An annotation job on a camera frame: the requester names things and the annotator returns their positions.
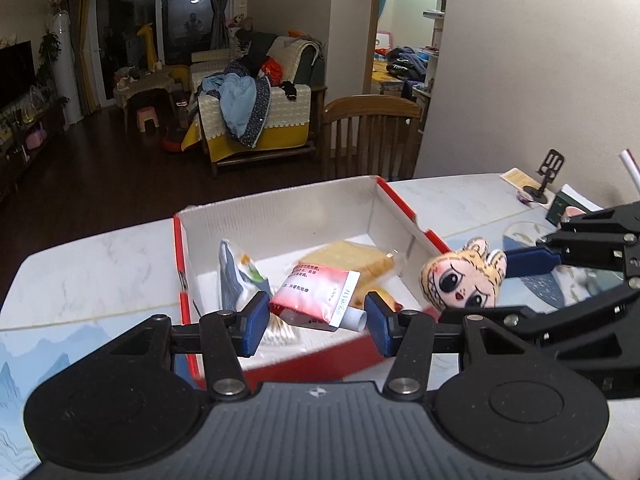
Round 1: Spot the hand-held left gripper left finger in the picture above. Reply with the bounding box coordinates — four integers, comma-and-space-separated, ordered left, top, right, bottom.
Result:
107, 291, 272, 402

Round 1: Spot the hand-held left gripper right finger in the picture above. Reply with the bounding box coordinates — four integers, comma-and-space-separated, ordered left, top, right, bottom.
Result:
364, 292, 551, 402

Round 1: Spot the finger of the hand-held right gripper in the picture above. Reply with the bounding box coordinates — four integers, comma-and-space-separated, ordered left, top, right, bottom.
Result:
502, 204, 640, 279
439, 280, 640, 356

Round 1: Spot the bag of cotton swabs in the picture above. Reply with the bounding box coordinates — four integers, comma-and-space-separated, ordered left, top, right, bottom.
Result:
260, 312, 307, 356

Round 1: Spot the wet wipes pack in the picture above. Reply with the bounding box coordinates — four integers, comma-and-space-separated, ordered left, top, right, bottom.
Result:
218, 240, 273, 313

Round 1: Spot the plush doll face charm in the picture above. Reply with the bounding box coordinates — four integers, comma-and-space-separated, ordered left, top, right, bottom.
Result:
420, 237, 508, 311

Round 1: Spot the red white tube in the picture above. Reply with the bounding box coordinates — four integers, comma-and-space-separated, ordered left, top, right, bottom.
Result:
268, 262, 368, 332

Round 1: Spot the yellow sponge pack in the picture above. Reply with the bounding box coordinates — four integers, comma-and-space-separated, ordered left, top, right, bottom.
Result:
297, 240, 407, 306

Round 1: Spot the red cardboard box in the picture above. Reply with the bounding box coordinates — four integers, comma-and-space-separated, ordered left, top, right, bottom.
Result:
172, 175, 453, 386

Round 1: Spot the yellow notepad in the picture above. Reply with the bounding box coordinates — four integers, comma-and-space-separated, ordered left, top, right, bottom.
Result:
500, 166, 539, 194

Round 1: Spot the black phone stand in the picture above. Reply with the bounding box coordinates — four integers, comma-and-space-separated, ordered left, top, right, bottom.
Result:
520, 149, 567, 204

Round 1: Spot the white rolled paper tube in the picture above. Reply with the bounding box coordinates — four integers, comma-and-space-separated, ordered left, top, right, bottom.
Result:
619, 149, 640, 192

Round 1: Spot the wooden dining chair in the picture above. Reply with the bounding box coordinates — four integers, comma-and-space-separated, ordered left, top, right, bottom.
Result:
320, 96, 424, 182

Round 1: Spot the fabric sofa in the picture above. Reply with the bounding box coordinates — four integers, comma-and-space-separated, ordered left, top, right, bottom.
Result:
189, 32, 329, 177

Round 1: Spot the pile of clothes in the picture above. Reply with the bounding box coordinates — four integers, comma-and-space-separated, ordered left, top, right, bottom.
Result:
197, 62, 273, 149

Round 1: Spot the bed with clothes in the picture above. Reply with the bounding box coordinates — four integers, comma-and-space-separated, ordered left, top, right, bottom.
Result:
371, 46, 442, 97

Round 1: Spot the pink plastic stool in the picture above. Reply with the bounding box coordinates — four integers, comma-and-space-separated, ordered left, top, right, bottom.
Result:
136, 106, 161, 134

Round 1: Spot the coffee table with cloth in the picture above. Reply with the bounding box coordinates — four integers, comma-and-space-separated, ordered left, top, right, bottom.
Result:
113, 70, 177, 132

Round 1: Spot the dark wooden tv cabinet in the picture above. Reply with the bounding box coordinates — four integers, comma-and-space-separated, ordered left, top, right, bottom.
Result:
0, 97, 67, 202

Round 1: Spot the yellow giraffe toy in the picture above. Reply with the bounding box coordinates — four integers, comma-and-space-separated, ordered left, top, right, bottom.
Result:
136, 22, 159, 74

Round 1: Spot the white tower air conditioner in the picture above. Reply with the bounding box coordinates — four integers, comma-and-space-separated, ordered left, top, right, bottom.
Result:
49, 10, 82, 127

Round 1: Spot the grey curtain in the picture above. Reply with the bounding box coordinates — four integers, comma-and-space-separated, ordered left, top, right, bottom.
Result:
207, 0, 240, 49

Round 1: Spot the leafy house plant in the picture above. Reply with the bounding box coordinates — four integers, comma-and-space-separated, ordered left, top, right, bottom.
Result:
36, 31, 64, 82

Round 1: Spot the flat screen television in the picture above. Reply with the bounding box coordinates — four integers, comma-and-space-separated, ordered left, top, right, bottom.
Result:
0, 41, 37, 109

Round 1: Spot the white wall shelf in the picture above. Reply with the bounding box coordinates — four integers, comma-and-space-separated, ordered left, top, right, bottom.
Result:
421, 0, 449, 137

